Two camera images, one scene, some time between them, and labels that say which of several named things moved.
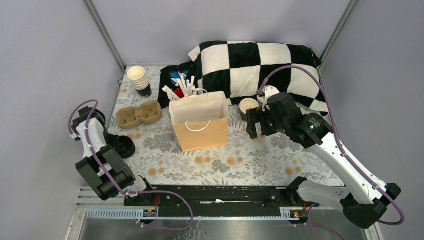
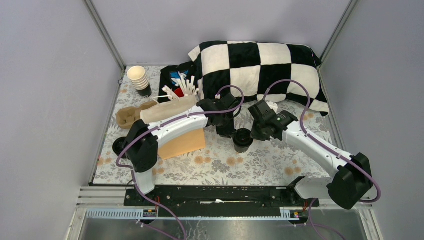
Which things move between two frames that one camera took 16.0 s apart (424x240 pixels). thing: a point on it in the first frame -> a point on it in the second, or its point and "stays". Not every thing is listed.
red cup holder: [179, 92] stays
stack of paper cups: [137, 76] stays
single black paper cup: [246, 104] -> [241, 149]
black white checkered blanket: [240, 68] stays
